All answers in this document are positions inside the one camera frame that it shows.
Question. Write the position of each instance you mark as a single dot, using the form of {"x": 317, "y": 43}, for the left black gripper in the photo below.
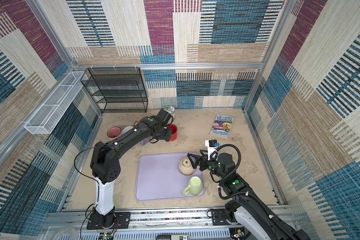
{"x": 168, "y": 136}

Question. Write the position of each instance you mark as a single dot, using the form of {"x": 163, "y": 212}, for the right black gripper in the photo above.
{"x": 203, "y": 159}

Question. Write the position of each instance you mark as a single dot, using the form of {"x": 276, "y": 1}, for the red mug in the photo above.
{"x": 174, "y": 132}

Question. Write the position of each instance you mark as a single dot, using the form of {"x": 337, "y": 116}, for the lavender mug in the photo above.
{"x": 145, "y": 141}

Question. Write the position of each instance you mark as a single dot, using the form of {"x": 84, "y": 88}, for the blue flowered mug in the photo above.
{"x": 126, "y": 129}

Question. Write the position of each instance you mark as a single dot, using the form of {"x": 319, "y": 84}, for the pink patterned mug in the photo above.
{"x": 114, "y": 133}

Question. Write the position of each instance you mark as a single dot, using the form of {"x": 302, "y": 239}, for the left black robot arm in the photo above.
{"x": 105, "y": 163}

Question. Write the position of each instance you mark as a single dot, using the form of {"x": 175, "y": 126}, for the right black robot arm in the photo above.
{"x": 244, "y": 206}

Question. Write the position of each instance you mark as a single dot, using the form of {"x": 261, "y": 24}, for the light green mug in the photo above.
{"x": 194, "y": 187}

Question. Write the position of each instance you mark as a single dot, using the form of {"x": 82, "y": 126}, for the colourful paperback book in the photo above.
{"x": 221, "y": 126}

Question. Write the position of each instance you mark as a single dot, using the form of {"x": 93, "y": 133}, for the lavender plastic tray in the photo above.
{"x": 159, "y": 177}

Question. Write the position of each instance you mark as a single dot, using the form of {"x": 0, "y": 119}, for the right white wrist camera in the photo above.
{"x": 212, "y": 149}

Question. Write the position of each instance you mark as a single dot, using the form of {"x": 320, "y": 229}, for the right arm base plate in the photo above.
{"x": 222, "y": 217}

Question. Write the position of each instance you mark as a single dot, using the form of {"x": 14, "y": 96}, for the black wire shelf rack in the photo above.
{"x": 116, "y": 90}

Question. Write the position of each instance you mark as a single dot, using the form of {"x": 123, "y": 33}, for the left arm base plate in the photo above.
{"x": 123, "y": 220}

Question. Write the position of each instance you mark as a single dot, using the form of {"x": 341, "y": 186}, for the white wire mesh basket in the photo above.
{"x": 48, "y": 115}

